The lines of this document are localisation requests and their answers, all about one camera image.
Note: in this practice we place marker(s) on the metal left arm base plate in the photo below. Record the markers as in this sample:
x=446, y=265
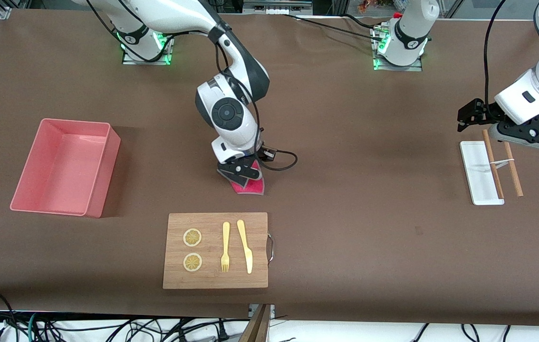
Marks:
x=414, y=68

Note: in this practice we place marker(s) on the small metal bracket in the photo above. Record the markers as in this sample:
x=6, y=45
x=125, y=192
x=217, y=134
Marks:
x=272, y=309

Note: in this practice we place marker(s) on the wooden plank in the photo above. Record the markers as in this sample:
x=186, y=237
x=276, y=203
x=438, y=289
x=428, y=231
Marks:
x=255, y=327

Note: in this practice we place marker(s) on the pink plastic bin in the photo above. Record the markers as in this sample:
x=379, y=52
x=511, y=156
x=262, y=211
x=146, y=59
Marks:
x=60, y=180

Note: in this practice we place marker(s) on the yellow plastic knife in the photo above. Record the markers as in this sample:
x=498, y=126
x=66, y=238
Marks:
x=248, y=259

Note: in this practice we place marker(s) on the aluminium frame profile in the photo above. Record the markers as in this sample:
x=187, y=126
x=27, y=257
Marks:
x=2, y=9

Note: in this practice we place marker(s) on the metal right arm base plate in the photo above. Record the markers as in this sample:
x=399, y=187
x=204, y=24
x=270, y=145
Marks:
x=129, y=61

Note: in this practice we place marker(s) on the white rack band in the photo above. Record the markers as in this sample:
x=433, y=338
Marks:
x=502, y=163

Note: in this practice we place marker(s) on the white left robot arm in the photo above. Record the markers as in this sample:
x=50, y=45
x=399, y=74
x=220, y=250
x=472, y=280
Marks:
x=531, y=95

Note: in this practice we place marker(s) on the grey and pink cloth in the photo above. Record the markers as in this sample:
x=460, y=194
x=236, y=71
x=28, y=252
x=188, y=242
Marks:
x=250, y=188

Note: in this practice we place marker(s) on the grey metal box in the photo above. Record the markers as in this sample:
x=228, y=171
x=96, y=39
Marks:
x=276, y=7

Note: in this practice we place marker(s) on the white rack tray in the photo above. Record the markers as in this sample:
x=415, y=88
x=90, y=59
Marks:
x=478, y=180

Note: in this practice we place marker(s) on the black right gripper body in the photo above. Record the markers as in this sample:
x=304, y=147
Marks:
x=264, y=153

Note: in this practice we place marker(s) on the black power plug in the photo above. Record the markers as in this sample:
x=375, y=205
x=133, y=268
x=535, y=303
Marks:
x=223, y=331

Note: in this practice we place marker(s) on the toy lemon slice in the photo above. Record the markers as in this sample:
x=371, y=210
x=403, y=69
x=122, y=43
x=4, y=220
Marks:
x=192, y=237
x=192, y=262

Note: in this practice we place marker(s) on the yellow plastic fork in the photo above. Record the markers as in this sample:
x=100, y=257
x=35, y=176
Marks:
x=226, y=237

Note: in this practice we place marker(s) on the wooden cutting board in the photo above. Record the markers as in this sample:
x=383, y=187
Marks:
x=212, y=280

